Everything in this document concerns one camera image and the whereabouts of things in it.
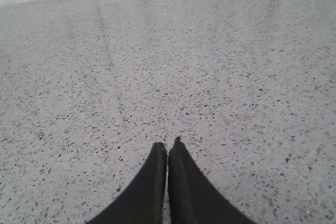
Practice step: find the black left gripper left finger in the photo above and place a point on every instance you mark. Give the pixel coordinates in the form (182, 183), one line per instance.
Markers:
(142, 200)

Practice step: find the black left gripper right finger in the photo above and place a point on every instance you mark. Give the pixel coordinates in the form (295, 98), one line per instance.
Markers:
(192, 198)

